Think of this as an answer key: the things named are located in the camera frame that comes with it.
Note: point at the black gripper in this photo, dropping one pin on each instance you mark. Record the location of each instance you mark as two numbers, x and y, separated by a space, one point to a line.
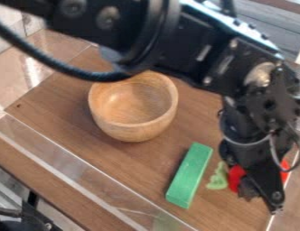
259 114

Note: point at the red plush strawberry toy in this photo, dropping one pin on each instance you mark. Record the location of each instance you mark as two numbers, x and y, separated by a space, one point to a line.
226 179

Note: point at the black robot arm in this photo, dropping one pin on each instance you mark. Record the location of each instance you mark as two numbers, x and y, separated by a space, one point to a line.
195 41

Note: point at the green rectangular block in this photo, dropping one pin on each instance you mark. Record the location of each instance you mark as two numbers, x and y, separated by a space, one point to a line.
187 176

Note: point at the wooden bowl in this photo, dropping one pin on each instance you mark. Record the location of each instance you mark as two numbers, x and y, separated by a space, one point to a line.
134 109

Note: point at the black clamp under table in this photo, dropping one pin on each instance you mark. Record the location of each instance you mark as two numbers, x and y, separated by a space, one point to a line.
22 217

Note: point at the clear acrylic front wall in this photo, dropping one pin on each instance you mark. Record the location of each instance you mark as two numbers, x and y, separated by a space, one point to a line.
94 199

